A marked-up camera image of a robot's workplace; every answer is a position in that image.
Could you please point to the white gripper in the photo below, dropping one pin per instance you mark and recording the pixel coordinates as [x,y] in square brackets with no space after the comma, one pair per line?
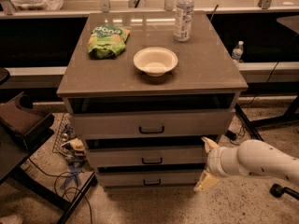
[214,160]

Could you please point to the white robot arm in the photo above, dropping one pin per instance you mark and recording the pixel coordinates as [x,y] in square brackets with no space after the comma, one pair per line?
[251,158]

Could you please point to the grey drawer cabinet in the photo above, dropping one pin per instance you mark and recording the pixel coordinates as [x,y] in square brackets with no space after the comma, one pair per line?
[205,78]

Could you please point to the black table leg bar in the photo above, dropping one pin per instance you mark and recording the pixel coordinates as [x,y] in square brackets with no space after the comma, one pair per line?
[252,131]

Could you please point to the black chair caster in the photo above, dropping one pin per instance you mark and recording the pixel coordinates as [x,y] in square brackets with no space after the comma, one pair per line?
[277,191]

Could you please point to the white paper bowl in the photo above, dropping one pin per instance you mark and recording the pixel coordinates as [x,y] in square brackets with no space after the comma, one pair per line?
[155,61]

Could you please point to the small water bottle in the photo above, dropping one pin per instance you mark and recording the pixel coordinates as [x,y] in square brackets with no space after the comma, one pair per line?
[238,51]

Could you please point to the blue ribbon clutter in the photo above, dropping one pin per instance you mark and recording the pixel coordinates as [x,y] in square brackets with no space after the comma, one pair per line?
[72,176]

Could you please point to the large clear water bottle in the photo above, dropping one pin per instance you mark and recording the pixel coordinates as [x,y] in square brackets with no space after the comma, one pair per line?
[183,19]

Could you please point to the green snack bag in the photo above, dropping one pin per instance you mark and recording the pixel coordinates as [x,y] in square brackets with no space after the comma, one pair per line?
[107,41]

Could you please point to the dark side table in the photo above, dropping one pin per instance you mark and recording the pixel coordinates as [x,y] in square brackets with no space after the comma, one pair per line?
[23,131]

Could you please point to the wire mesh basket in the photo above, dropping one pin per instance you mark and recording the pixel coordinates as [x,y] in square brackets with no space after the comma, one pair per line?
[62,135]

